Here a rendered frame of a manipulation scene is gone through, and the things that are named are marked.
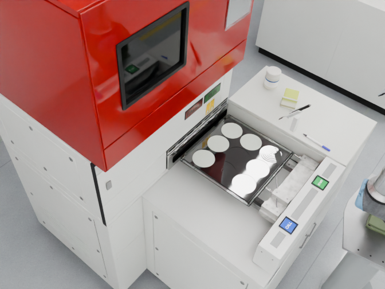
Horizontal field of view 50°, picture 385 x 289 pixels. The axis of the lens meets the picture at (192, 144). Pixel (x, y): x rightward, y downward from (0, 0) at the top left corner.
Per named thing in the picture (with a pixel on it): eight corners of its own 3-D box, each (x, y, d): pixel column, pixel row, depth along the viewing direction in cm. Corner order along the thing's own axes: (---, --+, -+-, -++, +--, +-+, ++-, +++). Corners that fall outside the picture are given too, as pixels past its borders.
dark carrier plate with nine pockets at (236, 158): (183, 159, 184) (183, 158, 183) (228, 117, 202) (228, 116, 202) (247, 202, 171) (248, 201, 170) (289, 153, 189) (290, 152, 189)
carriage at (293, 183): (258, 214, 173) (259, 210, 170) (300, 161, 192) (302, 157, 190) (274, 225, 170) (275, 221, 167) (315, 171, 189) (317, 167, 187)
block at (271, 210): (260, 209, 171) (261, 204, 169) (264, 203, 173) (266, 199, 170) (277, 220, 168) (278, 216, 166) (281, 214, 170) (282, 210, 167)
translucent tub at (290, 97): (279, 106, 199) (282, 96, 193) (282, 97, 203) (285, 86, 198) (294, 111, 197) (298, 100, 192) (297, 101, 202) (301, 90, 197)
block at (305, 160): (298, 162, 188) (300, 158, 186) (302, 157, 190) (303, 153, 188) (314, 171, 185) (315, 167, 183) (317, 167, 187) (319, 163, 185)
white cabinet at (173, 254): (146, 274, 241) (141, 196, 179) (240, 174, 293) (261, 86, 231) (236, 351, 217) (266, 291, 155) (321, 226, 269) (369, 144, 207)
